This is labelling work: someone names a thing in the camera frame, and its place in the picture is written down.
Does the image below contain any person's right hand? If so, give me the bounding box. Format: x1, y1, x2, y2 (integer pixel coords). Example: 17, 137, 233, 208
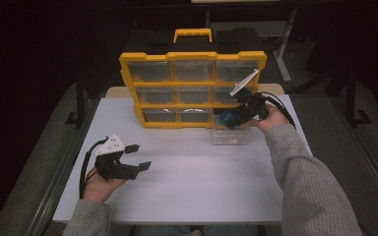
247, 103, 290, 135

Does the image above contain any white-legged desk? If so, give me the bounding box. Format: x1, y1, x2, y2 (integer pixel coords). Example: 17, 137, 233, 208
206, 9, 298, 84

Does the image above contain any aluminium frame rail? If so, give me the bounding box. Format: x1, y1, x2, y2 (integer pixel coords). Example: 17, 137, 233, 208
331, 97, 378, 210
29, 97, 103, 236

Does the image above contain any left hand-held gripper black cable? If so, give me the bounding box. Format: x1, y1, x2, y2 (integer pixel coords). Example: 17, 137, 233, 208
78, 137, 109, 201

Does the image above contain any yellow black organizer case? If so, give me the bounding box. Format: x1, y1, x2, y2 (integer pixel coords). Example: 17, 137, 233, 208
118, 28, 268, 130

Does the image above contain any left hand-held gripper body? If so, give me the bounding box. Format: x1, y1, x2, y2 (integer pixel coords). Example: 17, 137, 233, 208
94, 134, 140, 182

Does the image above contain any blue packet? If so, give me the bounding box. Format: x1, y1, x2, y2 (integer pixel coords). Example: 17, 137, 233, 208
219, 109, 241, 130

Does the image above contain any set of clear organizer bins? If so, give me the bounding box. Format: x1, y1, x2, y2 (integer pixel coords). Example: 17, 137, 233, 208
126, 60, 261, 124

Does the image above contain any black metal stand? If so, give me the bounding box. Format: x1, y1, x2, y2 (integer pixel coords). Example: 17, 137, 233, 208
344, 67, 374, 130
64, 63, 91, 130

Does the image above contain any person's left hand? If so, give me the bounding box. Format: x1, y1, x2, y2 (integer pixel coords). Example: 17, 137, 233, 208
82, 166, 128, 204

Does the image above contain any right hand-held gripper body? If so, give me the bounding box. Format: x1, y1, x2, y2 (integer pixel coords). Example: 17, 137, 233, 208
228, 68, 271, 128

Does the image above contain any single clear plastic drawer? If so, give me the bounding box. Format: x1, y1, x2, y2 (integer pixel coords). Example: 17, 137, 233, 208
212, 112, 254, 147

